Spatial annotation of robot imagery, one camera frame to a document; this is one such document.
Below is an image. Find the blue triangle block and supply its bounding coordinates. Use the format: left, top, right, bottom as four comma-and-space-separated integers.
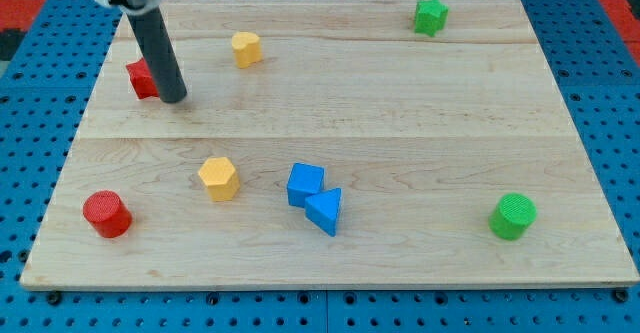
304, 188, 342, 237

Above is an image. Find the green star block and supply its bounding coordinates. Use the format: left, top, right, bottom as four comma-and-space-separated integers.
414, 0, 449, 37

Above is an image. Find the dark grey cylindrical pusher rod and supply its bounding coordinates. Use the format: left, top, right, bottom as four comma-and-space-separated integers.
127, 7, 187, 104

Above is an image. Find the yellow hexagon block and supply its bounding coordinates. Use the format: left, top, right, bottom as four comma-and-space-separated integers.
198, 157, 240, 202

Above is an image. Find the blue cube block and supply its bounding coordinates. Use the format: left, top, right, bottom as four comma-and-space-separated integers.
286, 162, 325, 207

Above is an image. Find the wooden board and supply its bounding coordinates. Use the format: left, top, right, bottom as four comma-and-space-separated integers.
20, 0, 639, 292

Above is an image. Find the red star block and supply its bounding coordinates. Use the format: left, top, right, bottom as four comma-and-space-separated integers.
126, 58, 159, 100

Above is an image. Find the red cylinder block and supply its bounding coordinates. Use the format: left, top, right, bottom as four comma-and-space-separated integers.
82, 190, 133, 238

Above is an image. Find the green cylinder block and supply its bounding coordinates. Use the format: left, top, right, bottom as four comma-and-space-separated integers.
488, 193, 537, 240

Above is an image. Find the yellow heart block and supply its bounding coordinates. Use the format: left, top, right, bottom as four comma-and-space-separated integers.
231, 31, 263, 69

